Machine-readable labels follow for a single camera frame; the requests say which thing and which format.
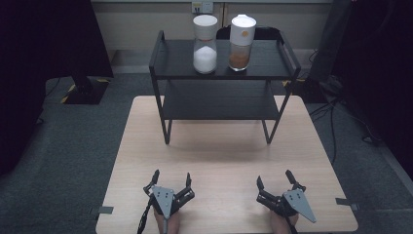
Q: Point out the black two-tier shelf rack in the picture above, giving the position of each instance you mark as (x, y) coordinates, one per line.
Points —
(269, 61)

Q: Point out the white-lidded jar of white powder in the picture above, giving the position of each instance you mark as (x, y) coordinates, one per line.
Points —
(205, 39)

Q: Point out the black chair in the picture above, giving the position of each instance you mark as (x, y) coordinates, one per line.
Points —
(266, 32)

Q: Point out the dark curtain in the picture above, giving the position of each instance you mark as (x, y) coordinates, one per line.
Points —
(39, 48)
(383, 65)

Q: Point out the black stand base, yellow stripes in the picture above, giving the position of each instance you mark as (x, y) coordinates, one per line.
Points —
(86, 92)

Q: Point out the white-lidded jar of brown powder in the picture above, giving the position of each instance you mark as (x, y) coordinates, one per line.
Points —
(242, 35)

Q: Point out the grey tape strip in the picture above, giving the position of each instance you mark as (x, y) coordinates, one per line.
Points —
(346, 202)
(105, 210)

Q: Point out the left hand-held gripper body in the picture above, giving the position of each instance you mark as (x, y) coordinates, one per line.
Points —
(163, 198)

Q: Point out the person's right hand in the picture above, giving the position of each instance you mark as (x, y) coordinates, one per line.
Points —
(279, 224)

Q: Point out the white wall socket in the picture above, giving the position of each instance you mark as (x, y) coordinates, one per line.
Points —
(202, 6)

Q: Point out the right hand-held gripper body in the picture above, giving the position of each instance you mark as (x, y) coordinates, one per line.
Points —
(297, 201)

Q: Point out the tall dark stand panel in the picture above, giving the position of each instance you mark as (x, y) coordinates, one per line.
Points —
(331, 39)

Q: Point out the person's left hand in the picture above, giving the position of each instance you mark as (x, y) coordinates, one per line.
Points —
(170, 224)

